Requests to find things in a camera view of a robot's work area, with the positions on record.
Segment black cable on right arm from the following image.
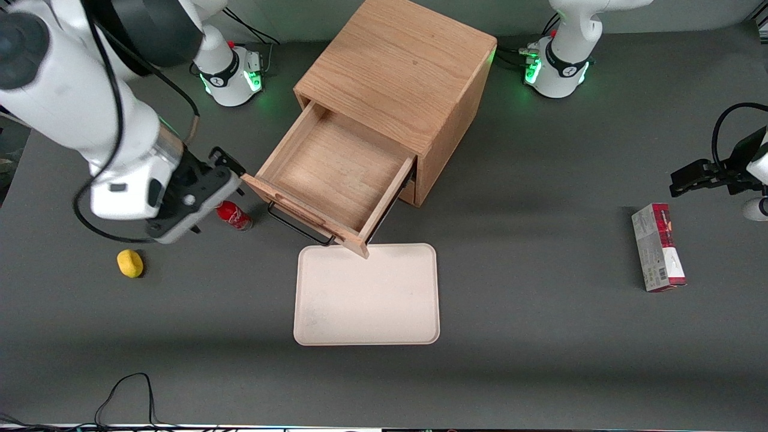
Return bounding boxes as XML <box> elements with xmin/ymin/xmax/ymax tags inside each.
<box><xmin>72</xmin><ymin>0</ymin><xmax>202</xmax><ymax>244</ymax></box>

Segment wooden drawer cabinet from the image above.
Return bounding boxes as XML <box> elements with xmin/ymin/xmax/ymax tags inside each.
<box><xmin>293</xmin><ymin>0</ymin><xmax>498</xmax><ymax>208</ymax></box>

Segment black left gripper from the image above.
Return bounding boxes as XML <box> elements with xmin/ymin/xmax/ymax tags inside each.
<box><xmin>669</xmin><ymin>126</ymin><xmax>768</xmax><ymax>198</ymax></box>

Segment black wire drawer handle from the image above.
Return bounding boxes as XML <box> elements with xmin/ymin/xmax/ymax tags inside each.
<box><xmin>266</xmin><ymin>200</ymin><xmax>338</xmax><ymax>247</ymax></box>

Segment wooden drawer with slot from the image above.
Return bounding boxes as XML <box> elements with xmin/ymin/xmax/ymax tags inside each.
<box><xmin>241</xmin><ymin>100</ymin><xmax>417</xmax><ymax>260</ymax></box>

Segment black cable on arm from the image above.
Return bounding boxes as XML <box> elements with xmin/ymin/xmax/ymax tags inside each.
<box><xmin>72</xmin><ymin>0</ymin><xmax>202</xmax><ymax>244</ymax></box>
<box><xmin>711</xmin><ymin>102</ymin><xmax>768</xmax><ymax>166</ymax></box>

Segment black base cables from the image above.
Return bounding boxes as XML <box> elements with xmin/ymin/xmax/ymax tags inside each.
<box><xmin>496</xmin><ymin>12</ymin><xmax>562</xmax><ymax>68</ymax></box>
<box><xmin>224</xmin><ymin>7</ymin><xmax>283</xmax><ymax>76</ymax></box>

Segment red and grey carton box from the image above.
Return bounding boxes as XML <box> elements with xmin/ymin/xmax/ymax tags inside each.
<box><xmin>631</xmin><ymin>202</ymin><xmax>688</xmax><ymax>293</ymax></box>

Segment red cola bottle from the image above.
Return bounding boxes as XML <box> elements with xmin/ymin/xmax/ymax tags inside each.
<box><xmin>215</xmin><ymin>200</ymin><xmax>254</xmax><ymax>233</ymax></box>

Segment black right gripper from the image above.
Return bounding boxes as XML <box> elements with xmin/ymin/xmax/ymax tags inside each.
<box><xmin>160</xmin><ymin>146</ymin><xmax>247</xmax><ymax>236</ymax></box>

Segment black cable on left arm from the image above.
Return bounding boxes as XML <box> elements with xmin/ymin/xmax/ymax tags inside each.
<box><xmin>711</xmin><ymin>102</ymin><xmax>768</xmax><ymax>166</ymax></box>

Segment black right base cables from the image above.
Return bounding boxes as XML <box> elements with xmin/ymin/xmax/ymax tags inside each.
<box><xmin>224</xmin><ymin>7</ymin><xmax>283</xmax><ymax>76</ymax></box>

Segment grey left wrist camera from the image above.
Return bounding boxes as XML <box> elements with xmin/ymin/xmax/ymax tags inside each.
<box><xmin>740</xmin><ymin>197</ymin><xmax>768</xmax><ymax>222</ymax></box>

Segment loose black looped cable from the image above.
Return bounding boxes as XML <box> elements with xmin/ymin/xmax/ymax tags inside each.
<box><xmin>94</xmin><ymin>372</ymin><xmax>182</xmax><ymax>430</ymax></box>

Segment cream rectangular tray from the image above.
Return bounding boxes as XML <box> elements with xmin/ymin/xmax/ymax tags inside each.
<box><xmin>293</xmin><ymin>242</ymin><xmax>441</xmax><ymax>347</ymax></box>

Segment yellow lemon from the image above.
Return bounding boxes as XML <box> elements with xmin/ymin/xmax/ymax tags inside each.
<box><xmin>116</xmin><ymin>249</ymin><xmax>145</xmax><ymax>279</ymax></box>

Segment black left base cables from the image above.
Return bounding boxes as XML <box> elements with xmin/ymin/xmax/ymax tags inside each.
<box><xmin>496</xmin><ymin>12</ymin><xmax>562</xmax><ymax>68</ymax></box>

